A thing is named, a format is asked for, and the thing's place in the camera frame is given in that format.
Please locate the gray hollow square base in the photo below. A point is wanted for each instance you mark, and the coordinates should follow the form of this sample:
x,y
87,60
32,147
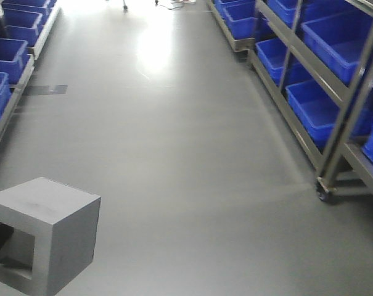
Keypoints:
x,y
55,227

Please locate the steel rack left side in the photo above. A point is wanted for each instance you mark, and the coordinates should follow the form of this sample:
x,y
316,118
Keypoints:
x,y
17,59

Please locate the steel rack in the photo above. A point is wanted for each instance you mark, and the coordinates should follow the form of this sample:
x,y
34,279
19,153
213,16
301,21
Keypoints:
x,y
315,58
17,59

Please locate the steel rack right side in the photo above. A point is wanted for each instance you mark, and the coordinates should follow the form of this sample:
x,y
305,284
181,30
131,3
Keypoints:
x,y
315,58

